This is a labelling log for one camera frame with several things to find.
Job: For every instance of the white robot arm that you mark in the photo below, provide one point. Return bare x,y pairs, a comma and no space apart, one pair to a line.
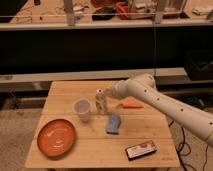
143,88

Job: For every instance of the translucent plastic cup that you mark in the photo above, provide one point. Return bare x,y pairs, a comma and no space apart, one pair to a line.
82,108

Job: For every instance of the orange plate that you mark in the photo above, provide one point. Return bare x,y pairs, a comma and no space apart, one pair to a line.
56,137

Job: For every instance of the red tool on shelf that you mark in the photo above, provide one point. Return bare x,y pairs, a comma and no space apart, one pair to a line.
123,10

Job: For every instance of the orange toy carrot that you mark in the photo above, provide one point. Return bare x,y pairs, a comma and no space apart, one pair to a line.
130,105

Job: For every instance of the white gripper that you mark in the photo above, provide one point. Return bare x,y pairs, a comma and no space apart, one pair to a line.
109,92

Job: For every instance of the metal workbench shelf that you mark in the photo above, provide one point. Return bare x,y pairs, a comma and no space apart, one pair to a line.
101,14

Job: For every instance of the wooden table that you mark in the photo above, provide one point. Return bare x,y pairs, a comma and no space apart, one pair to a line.
94,148

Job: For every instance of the clear plastic bottle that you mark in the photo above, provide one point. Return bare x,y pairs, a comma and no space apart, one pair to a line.
101,102

